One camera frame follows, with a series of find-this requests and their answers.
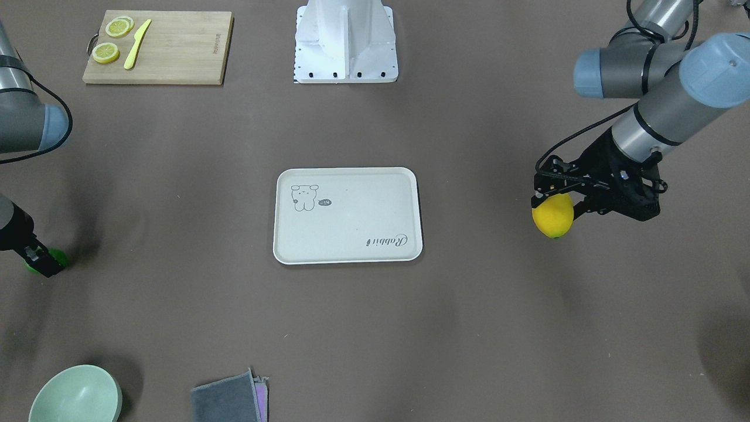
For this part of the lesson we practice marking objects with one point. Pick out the yellow plastic knife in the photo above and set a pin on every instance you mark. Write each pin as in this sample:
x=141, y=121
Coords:
x=131, y=58

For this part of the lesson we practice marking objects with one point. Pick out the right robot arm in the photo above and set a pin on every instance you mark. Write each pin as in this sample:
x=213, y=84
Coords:
x=34, y=122

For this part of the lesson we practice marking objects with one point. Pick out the mint green bowl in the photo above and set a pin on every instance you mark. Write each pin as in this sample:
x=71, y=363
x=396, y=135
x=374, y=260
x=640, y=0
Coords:
x=79, y=393

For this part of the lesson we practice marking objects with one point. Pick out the yellow lemon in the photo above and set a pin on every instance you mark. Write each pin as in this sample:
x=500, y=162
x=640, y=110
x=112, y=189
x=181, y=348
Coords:
x=555, y=216

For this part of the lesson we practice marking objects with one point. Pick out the cream rabbit tray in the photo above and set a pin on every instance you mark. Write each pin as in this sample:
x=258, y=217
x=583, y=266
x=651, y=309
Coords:
x=347, y=215

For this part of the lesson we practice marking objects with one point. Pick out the lemon slice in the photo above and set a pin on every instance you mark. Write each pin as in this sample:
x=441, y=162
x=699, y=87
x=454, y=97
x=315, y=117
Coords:
x=105, y=53
x=119, y=26

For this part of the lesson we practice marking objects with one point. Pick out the grey folded cloth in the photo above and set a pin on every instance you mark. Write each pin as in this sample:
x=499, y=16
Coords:
x=237, y=398

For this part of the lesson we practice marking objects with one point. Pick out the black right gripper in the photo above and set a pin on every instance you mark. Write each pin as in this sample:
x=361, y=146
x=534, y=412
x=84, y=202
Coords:
x=16, y=230

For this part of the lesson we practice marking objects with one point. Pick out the green lemon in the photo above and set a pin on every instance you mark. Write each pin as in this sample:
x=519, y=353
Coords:
x=57, y=256

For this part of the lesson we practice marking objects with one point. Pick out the wooden cutting board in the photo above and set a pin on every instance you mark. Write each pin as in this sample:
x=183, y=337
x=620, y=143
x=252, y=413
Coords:
x=178, y=48

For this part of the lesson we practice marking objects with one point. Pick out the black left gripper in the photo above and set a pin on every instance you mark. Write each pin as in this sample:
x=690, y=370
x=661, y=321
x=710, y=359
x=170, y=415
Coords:
x=596, y=156

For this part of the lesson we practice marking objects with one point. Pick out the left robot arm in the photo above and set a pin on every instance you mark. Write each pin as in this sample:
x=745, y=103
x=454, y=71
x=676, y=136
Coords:
x=679, y=87

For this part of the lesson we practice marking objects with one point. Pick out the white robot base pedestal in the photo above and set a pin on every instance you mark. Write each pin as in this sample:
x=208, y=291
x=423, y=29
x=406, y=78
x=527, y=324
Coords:
x=350, y=42

